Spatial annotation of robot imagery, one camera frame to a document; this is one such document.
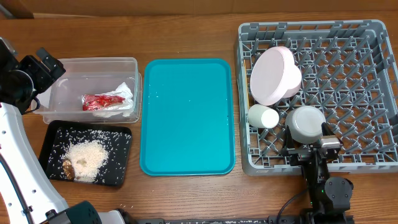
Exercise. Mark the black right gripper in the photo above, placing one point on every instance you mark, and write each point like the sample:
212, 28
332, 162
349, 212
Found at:
299, 154

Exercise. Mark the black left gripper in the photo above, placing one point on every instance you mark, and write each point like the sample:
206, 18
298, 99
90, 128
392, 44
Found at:
45, 78

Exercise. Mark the small grey bowl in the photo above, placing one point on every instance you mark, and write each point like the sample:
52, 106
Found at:
305, 124

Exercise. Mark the pale green cup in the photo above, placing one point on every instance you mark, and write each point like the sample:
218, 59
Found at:
260, 116

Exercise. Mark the red snack wrapper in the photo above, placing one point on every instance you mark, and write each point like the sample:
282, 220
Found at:
100, 102

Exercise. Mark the large pink plate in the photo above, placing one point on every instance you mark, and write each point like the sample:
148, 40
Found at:
267, 78

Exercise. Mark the white napkin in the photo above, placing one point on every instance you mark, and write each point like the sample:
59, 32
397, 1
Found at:
124, 109

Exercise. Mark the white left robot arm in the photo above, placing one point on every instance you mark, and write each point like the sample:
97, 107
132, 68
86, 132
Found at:
27, 192

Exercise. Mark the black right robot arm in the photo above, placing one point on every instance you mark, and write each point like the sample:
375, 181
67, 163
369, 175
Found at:
329, 196

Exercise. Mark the grey dishwasher rack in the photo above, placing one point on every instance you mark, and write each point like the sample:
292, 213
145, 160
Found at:
349, 72

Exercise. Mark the clear plastic bin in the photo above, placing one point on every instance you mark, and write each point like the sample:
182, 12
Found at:
90, 76

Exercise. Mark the black tray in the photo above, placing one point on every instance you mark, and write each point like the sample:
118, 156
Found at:
61, 134

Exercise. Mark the white rice pile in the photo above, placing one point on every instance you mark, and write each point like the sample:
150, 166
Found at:
87, 158

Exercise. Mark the wooden chopstick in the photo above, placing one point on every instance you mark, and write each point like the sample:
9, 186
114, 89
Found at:
245, 77

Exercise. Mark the brown food scrap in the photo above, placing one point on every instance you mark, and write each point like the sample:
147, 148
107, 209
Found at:
68, 169

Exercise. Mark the teal plastic tray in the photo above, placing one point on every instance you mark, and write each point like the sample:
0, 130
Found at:
187, 125

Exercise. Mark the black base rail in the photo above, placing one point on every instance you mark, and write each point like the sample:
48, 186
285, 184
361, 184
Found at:
217, 221

